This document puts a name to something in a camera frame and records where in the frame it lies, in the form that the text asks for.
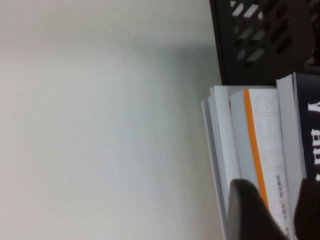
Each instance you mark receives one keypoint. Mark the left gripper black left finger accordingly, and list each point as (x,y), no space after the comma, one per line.
(250,215)

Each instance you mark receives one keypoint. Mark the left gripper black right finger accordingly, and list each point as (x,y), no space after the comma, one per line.
(308,212)

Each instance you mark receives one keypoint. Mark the dark blue robot cover book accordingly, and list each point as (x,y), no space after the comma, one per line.
(310,100)

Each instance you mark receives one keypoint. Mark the plain white book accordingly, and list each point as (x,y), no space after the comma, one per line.
(220,137)

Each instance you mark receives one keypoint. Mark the white orange ROS2 book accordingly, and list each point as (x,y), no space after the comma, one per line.
(265,125)

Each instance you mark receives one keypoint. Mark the black plastic book stand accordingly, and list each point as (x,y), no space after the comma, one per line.
(225,37)

